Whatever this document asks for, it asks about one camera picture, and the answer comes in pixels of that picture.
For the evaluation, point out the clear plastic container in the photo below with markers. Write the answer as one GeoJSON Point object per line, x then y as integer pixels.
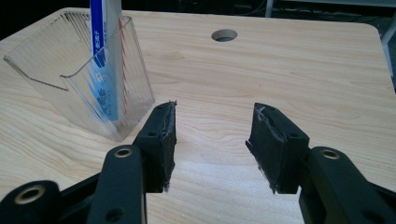
{"type": "Point", "coordinates": [77, 77]}

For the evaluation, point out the blue and white toothpaste tube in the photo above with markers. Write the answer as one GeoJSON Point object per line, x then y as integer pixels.
{"type": "Point", "coordinates": [102, 62]}

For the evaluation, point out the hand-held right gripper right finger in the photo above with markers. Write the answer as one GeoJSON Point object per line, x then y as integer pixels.
{"type": "Point", "coordinates": [277, 146]}

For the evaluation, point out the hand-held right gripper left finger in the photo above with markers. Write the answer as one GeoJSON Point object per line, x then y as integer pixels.
{"type": "Point", "coordinates": [158, 140]}

